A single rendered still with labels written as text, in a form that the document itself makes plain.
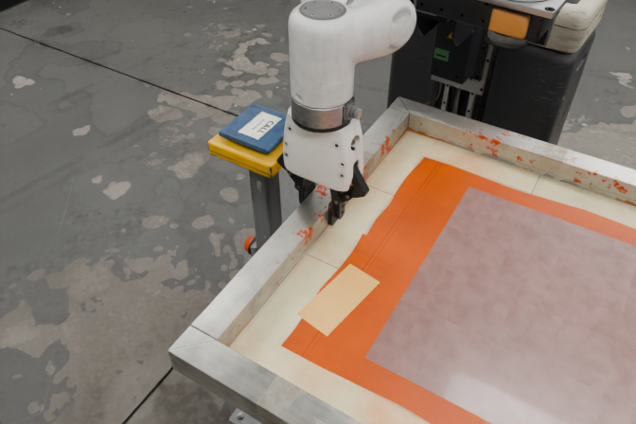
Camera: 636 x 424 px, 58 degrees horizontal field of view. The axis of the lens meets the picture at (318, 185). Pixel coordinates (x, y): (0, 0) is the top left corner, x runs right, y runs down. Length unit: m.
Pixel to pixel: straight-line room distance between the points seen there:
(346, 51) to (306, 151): 0.15
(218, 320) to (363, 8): 0.38
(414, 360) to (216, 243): 1.50
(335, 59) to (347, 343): 0.32
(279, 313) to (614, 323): 0.40
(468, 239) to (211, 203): 1.57
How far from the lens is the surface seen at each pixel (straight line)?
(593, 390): 0.72
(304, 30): 0.62
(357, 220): 0.82
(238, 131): 0.96
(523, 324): 0.74
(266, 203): 1.05
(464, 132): 0.95
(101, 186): 2.46
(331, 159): 0.71
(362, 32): 0.64
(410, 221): 0.82
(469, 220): 0.84
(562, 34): 1.64
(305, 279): 0.74
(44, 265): 2.23
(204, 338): 0.66
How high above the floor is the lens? 1.53
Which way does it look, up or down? 42 degrees down
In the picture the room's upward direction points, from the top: straight up
